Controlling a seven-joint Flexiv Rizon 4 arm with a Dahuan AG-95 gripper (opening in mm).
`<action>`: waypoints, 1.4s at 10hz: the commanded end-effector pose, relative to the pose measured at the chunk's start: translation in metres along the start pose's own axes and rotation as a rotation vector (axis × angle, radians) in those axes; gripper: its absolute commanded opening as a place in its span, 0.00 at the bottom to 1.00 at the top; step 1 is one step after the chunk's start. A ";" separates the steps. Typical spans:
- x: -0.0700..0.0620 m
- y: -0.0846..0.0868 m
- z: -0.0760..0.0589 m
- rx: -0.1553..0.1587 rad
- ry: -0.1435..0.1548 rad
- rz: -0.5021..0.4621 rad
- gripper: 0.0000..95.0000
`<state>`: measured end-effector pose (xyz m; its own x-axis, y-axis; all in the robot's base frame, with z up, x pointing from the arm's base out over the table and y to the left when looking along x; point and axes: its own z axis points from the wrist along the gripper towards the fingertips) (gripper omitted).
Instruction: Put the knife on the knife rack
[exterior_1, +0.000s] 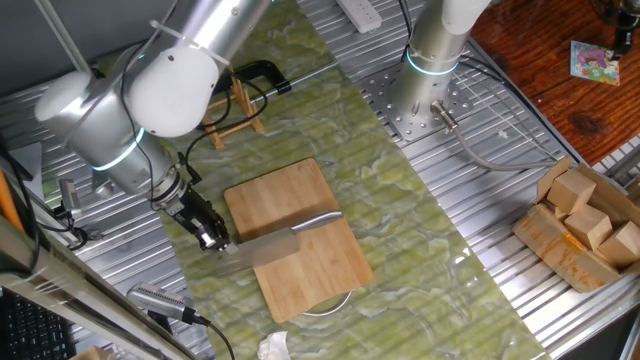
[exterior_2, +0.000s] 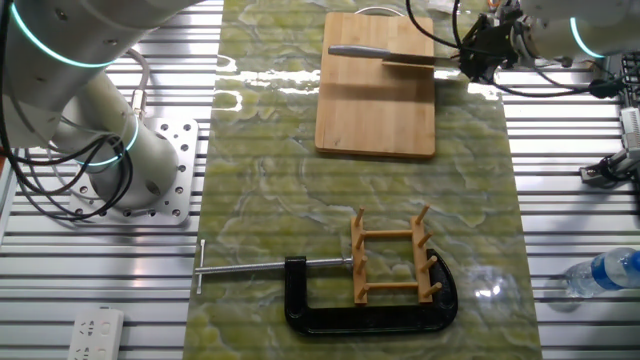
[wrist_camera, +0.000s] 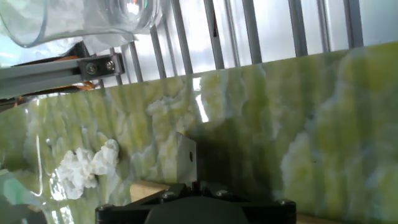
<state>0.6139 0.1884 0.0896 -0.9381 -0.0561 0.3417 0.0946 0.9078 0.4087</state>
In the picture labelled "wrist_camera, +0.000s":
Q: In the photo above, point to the aluminium frame bar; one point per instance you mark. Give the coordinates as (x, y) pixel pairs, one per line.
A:
(40, 74)

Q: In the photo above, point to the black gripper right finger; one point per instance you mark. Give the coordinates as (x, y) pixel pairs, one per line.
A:
(270, 213)

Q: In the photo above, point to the bamboo cutting board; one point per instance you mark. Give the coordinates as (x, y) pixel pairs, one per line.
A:
(146, 189)

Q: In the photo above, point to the steel cleaver knife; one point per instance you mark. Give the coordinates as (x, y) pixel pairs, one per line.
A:
(185, 158)

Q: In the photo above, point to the green marble pattern mat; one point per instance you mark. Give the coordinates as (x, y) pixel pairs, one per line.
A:
(311, 124)

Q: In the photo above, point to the crumpled white tissue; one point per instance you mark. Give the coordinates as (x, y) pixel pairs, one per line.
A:
(84, 168)

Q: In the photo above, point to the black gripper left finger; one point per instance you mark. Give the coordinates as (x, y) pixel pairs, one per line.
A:
(124, 214)

